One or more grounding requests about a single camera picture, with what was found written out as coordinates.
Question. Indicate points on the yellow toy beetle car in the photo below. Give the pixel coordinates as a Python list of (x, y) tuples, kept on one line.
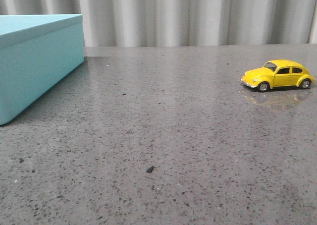
[(278, 73)]

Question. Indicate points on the light blue storage box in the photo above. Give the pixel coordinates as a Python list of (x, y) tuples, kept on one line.
[(36, 52)]

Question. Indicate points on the small black debris piece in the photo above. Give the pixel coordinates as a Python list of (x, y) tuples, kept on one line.
[(150, 169)]

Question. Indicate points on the grey pleated curtain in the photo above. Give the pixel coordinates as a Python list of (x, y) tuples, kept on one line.
[(169, 23)]

